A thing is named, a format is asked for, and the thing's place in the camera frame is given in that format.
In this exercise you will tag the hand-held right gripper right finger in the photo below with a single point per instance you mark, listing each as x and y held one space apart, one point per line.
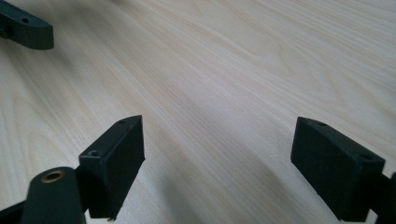
336 168

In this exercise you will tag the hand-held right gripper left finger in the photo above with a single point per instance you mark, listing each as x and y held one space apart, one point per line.
115 168

